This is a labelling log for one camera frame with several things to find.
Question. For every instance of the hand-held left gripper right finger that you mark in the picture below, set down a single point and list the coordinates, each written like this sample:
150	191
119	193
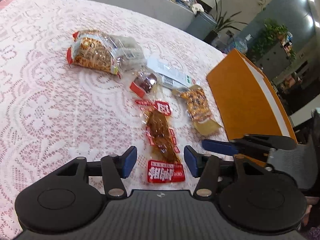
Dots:
191	161

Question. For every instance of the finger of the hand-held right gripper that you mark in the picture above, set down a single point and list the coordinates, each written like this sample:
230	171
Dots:
217	146
272	142

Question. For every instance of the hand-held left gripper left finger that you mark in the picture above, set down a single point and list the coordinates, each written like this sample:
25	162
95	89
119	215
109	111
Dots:
130	161

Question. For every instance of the red label chicken leg packet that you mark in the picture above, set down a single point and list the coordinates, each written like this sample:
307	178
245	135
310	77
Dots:
161	135

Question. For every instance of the orange cardboard box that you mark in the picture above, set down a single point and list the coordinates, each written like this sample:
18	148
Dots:
240	97

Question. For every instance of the white snack packet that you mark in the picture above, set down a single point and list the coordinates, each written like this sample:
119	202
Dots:
172	73

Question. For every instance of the clear bag of pale candies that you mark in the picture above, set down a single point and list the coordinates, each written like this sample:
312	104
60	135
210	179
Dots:
128	51

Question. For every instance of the grey mesh office chair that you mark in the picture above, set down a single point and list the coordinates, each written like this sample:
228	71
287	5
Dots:
300	160

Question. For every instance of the nut brittle snack packet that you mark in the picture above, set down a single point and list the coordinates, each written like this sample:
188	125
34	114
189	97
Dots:
196	105

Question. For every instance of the red date snack packet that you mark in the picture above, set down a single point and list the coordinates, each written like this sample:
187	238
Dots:
146	82

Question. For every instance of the grey cabinet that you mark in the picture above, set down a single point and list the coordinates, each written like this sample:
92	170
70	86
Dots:
272	55

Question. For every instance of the blue water jug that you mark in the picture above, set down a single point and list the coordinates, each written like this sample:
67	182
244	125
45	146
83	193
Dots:
237	45

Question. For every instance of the ivy plant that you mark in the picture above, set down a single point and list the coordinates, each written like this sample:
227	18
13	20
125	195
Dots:
268	33

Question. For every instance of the clear bag of brown crisps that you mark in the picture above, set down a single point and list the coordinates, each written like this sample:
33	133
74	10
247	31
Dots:
92	52

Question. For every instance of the grey trash bin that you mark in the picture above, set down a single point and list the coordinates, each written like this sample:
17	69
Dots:
201	25

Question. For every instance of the plant in black pot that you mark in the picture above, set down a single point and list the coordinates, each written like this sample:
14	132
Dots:
221	20

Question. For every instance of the white round fan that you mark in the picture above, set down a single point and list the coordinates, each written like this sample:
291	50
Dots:
197	8

